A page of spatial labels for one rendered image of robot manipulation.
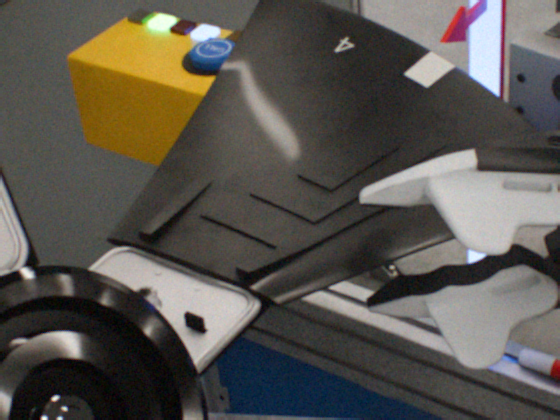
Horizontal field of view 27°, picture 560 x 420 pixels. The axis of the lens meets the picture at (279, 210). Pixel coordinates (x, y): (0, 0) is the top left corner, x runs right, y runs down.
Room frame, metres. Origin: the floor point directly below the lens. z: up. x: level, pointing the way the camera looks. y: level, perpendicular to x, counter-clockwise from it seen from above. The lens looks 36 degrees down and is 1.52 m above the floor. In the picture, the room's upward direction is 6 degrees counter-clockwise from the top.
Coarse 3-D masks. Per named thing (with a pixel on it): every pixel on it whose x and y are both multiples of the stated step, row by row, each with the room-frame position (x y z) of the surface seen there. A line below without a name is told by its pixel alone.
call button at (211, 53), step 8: (208, 40) 0.86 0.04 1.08; (216, 40) 0.85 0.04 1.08; (224, 40) 0.85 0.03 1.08; (192, 48) 0.85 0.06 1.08; (200, 48) 0.84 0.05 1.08; (208, 48) 0.84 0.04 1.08; (216, 48) 0.84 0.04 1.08; (224, 48) 0.84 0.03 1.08; (232, 48) 0.84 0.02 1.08; (192, 56) 0.83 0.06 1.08; (200, 56) 0.83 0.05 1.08; (208, 56) 0.83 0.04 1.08; (216, 56) 0.83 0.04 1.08; (224, 56) 0.83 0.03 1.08; (192, 64) 0.83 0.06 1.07; (200, 64) 0.82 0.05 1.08; (208, 64) 0.82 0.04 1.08; (216, 64) 0.82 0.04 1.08
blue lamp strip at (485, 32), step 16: (496, 0) 0.67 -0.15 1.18; (496, 16) 0.67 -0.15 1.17; (480, 32) 0.67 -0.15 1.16; (496, 32) 0.67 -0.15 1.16; (480, 48) 0.67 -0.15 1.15; (496, 48) 0.67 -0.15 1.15; (480, 64) 0.67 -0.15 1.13; (496, 64) 0.67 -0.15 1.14; (480, 80) 0.67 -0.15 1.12; (496, 80) 0.67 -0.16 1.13; (480, 256) 0.67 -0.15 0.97
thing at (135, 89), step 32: (128, 32) 0.91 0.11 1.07; (160, 32) 0.90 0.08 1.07; (224, 32) 0.89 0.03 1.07; (96, 64) 0.86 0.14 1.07; (128, 64) 0.85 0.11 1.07; (160, 64) 0.84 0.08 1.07; (96, 96) 0.86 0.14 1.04; (128, 96) 0.84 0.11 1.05; (160, 96) 0.81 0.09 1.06; (192, 96) 0.79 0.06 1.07; (96, 128) 0.87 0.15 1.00; (128, 128) 0.84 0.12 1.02; (160, 128) 0.82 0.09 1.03; (160, 160) 0.82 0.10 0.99
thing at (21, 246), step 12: (0, 180) 0.39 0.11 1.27; (0, 192) 0.39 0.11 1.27; (0, 204) 0.38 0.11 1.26; (12, 204) 0.38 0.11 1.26; (0, 216) 0.38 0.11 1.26; (12, 216) 0.38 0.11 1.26; (0, 228) 0.38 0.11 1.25; (12, 228) 0.38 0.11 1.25; (0, 240) 0.38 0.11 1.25; (12, 240) 0.37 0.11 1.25; (24, 240) 0.37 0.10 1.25; (0, 252) 0.37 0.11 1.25; (12, 252) 0.37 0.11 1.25; (24, 252) 0.37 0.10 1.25; (0, 264) 0.37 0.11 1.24; (12, 264) 0.37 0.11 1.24; (24, 264) 0.37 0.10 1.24
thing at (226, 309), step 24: (96, 264) 0.44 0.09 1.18; (120, 264) 0.44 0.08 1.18; (144, 264) 0.44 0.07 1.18; (168, 264) 0.43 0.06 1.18; (168, 288) 0.41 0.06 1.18; (192, 288) 0.41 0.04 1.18; (216, 288) 0.41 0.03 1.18; (240, 288) 0.41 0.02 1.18; (168, 312) 0.40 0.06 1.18; (192, 312) 0.40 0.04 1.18; (216, 312) 0.39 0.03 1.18; (240, 312) 0.39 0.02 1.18; (192, 336) 0.38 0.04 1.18; (216, 336) 0.38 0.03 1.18
